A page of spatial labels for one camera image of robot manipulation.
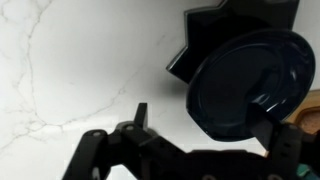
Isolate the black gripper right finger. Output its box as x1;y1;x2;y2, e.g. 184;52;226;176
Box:
246;101;320;180

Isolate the wooden trivet board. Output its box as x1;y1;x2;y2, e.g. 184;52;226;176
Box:
285;88;320;135

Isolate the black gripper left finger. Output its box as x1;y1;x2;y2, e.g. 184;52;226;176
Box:
62;102;188;180

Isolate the black star-shaped trivet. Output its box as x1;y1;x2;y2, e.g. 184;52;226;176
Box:
165;0;301;88

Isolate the dark blue plate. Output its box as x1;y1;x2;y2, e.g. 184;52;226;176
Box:
185;28;316;143

